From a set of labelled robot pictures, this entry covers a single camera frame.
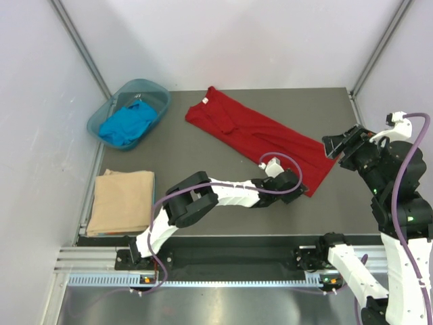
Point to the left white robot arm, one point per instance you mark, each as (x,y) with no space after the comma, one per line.
(189,201)

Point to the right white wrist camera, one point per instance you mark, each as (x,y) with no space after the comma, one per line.
(400,128)

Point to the aluminium frame rail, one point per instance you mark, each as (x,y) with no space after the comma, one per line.
(91,259)

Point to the teal plastic basket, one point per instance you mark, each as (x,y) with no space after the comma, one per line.
(147,91)

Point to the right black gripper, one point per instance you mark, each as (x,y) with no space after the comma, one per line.
(354,139)

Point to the slotted cable duct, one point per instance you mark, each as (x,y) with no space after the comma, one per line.
(147,281)

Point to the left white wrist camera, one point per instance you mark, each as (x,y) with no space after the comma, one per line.
(273,168)

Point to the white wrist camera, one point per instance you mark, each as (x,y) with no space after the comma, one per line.
(273,168)
(400,128)

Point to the red t-shirt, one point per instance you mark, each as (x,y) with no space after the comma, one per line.
(253,134)

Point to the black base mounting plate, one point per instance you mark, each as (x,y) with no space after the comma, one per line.
(241,257)

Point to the folded tan t-shirt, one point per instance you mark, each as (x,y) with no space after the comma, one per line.
(121,203)

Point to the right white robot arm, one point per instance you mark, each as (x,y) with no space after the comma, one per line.
(391,168)

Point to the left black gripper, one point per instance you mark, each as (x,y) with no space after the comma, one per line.
(293,194)

